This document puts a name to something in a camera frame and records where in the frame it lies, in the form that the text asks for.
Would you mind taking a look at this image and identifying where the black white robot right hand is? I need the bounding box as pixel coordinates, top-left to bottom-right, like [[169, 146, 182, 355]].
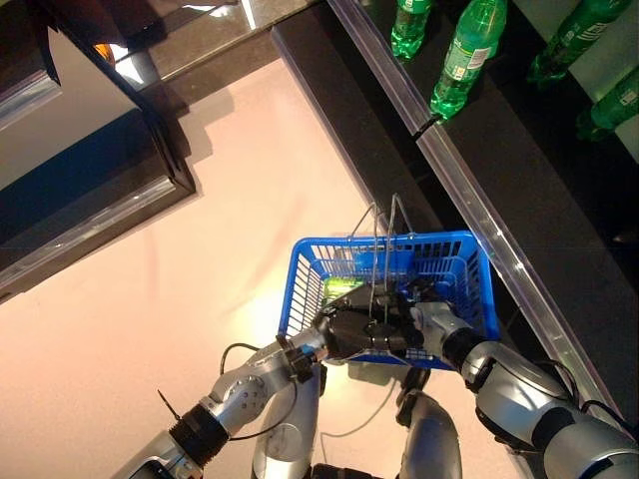
[[398, 296, 473, 356]]

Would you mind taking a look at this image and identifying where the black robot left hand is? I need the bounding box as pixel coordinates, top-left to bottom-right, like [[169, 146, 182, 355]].
[[317, 301, 425, 361]]

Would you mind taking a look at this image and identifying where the metal wire basket handle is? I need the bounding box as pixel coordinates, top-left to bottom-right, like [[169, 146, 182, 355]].
[[348, 204, 380, 325], [383, 193, 416, 330]]

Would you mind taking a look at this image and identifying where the blue plastic shopping basket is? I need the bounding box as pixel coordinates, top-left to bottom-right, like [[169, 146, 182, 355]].
[[277, 230, 500, 371]]

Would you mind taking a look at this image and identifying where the silver robot right leg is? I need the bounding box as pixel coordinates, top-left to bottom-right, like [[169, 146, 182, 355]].
[[396, 366, 463, 479]]

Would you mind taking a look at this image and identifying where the dark robot waist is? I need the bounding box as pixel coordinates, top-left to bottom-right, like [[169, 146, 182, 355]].
[[309, 462, 370, 479]]

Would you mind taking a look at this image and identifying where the black zip tie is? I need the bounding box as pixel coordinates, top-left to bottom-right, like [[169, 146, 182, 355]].
[[157, 389, 182, 424]]

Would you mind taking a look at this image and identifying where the green soda bottle yellow cap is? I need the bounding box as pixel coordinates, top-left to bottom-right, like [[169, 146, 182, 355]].
[[429, 0, 509, 122], [575, 67, 639, 143], [390, 0, 433, 62]]

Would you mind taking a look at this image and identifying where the dark display cabinet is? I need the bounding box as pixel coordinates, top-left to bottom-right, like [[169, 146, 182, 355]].
[[0, 24, 197, 303]]

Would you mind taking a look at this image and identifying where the glossy brown base ledge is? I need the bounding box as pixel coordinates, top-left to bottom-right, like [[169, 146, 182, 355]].
[[107, 0, 320, 84]]

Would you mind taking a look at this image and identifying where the chrome trim strip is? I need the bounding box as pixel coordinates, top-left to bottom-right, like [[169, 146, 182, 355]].
[[239, 0, 259, 31]]

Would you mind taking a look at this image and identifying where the thin grey cable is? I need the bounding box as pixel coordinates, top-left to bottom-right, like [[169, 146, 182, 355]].
[[319, 378, 400, 479]]

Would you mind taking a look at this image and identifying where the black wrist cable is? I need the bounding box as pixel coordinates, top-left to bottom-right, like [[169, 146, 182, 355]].
[[219, 341, 301, 443]]

